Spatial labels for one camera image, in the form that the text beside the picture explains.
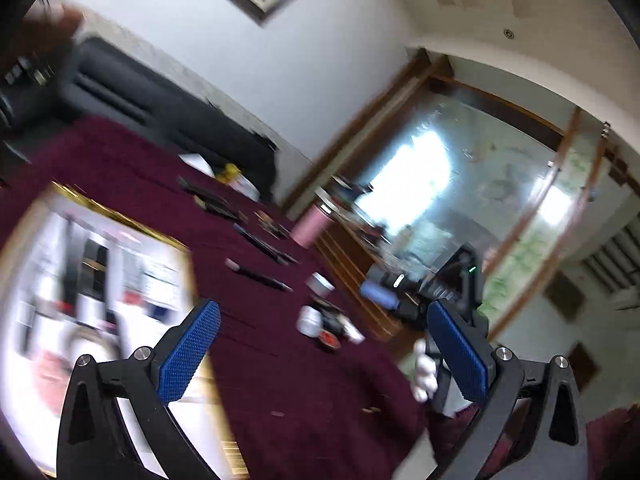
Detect black marker with green tip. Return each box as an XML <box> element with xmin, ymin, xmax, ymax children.
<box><xmin>177</xmin><ymin>176</ymin><xmax>232</xmax><ymax>207</ymax></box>

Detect maroon tablecloth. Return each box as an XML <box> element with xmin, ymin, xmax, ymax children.
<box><xmin>0</xmin><ymin>115</ymin><xmax>436</xmax><ymax>480</ymax></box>

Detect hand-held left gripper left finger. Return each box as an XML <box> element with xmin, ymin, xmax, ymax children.
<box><xmin>56</xmin><ymin>300</ymin><xmax>222</xmax><ymax>480</ymax></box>

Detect white plastic tube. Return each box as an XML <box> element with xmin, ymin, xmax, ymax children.
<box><xmin>297</xmin><ymin>305</ymin><xmax>324</xmax><ymax>337</ymax></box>

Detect wooden glass door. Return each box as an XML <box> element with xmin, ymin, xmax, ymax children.
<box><xmin>280</xmin><ymin>47</ymin><xmax>631</xmax><ymax>341</ymax></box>

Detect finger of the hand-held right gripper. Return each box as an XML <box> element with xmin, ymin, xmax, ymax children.
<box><xmin>361</xmin><ymin>265</ymin><xmax>402</xmax><ymax>322</ymax></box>

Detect black pen with pink end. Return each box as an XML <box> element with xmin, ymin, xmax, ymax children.
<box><xmin>225</xmin><ymin>258</ymin><xmax>294</xmax><ymax>293</ymax></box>

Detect person's right hand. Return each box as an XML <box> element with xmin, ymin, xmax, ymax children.
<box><xmin>410</xmin><ymin>337</ymin><xmax>444</xmax><ymax>404</ymax></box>

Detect wooden side cabinet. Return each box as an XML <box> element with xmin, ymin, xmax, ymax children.
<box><xmin>299</xmin><ymin>200</ymin><xmax>406</xmax><ymax>343</ymax></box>

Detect pink cylindrical bottle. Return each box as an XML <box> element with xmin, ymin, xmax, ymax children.
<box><xmin>292</xmin><ymin>209</ymin><xmax>332</xmax><ymax>247</ymax></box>

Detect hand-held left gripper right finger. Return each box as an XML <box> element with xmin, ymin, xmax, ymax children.
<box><xmin>426</xmin><ymin>300</ymin><xmax>591</xmax><ymax>480</ymax></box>

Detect black sofa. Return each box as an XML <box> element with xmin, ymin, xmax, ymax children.
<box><xmin>60</xmin><ymin>35</ymin><xmax>278</xmax><ymax>203</ymax></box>

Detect white round jar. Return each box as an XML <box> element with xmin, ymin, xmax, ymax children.
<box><xmin>305</xmin><ymin>272</ymin><xmax>336</xmax><ymax>297</ymax></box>

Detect maroon armchair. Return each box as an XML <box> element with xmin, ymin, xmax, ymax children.
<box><xmin>0</xmin><ymin>0</ymin><xmax>87</xmax><ymax>78</ymax></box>

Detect white paper sheet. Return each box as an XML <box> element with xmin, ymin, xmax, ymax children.
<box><xmin>179</xmin><ymin>152</ymin><xmax>218</xmax><ymax>178</ymax></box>

